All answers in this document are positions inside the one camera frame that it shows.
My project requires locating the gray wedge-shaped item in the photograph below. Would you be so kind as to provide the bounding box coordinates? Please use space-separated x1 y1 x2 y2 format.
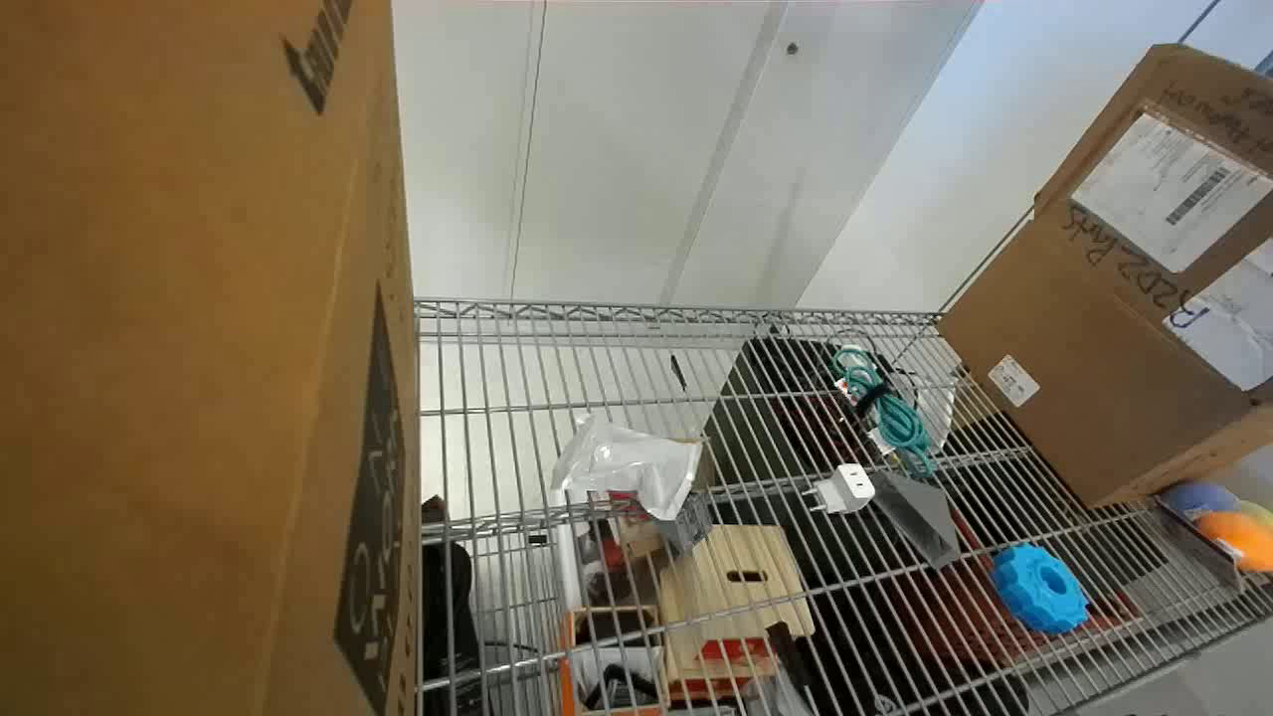
877 464 962 563

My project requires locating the orange plastic item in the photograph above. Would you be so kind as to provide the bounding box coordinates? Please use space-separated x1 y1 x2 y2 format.
658 632 779 704

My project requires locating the large brown cardboard box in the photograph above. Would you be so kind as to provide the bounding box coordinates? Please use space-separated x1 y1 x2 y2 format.
0 0 426 716

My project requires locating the orange ball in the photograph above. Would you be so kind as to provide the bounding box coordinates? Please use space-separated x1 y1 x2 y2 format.
1189 505 1273 578

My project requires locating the black upright item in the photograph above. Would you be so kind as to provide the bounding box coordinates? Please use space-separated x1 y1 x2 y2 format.
418 494 487 716

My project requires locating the blue round plastic gear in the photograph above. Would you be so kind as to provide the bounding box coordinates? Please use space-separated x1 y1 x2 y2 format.
988 539 1100 642

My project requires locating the light wooden box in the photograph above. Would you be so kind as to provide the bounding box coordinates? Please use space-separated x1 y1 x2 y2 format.
654 521 820 689

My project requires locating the white plastic bag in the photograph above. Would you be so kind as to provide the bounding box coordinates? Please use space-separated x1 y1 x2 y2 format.
544 408 705 526

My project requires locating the teal braided cable bundle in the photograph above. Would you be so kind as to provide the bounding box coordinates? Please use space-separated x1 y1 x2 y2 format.
833 339 943 480

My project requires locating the white power adapter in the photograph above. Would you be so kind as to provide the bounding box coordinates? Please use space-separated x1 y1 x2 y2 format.
803 456 882 521

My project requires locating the cardboard box with paper labels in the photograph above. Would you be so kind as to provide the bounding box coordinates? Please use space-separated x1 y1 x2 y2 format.
935 40 1273 512

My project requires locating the silver wire shelf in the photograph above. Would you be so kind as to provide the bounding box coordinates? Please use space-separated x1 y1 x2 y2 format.
410 294 1273 716

